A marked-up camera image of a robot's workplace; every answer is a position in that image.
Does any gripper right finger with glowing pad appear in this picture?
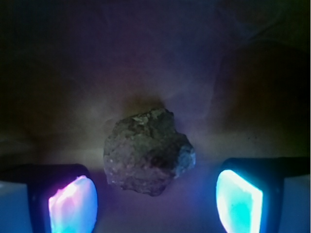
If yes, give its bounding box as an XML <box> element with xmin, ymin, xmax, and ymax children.
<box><xmin>216</xmin><ymin>157</ymin><xmax>311</xmax><ymax>233</ymax></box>

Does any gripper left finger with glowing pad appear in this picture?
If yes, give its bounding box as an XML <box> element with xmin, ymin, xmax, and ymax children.
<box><xmin>0</xmin><ymin>164</ymin><xmax>98</xmax><ymax>233</ymax></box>

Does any brown rough rock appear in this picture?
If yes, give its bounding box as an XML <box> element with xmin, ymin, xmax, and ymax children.
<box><xmin>104</xmin><ymin>108</ymin><xmax>196</xmax><ymax>197</ymax></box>

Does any crumpled brown paper bag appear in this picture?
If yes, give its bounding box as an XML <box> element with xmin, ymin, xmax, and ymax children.
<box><xmin>0</xmin><ymin>0</ymin><xmax>311</xmax><ymax>168</ymax></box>

